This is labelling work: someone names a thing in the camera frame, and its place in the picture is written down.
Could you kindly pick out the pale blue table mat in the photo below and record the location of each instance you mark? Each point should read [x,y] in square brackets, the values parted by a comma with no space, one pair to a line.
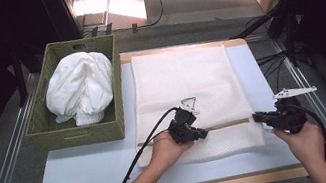
[97,170]

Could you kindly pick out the white garment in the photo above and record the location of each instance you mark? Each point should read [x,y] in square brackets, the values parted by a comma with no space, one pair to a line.
[78,82]

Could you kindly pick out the person's right hand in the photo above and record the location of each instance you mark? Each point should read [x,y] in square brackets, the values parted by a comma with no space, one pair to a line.
[306,145]

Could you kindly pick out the person's left hand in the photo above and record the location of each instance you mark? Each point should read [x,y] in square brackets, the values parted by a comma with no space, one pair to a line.
[166,151]

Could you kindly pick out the green woven basket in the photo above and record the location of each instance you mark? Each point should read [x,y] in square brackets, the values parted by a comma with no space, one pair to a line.
[74,137]

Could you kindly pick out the black tripod stand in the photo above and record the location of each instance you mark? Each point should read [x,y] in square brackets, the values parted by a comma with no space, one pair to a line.
[289,32]

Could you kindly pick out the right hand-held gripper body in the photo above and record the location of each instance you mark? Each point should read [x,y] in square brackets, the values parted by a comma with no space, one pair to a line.
[289,118]

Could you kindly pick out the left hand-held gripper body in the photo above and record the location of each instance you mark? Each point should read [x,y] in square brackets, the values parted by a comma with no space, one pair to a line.
[182,128]

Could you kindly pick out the cream mesh laundry bag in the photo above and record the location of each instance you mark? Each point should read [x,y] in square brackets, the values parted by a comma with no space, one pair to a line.
[181,74]

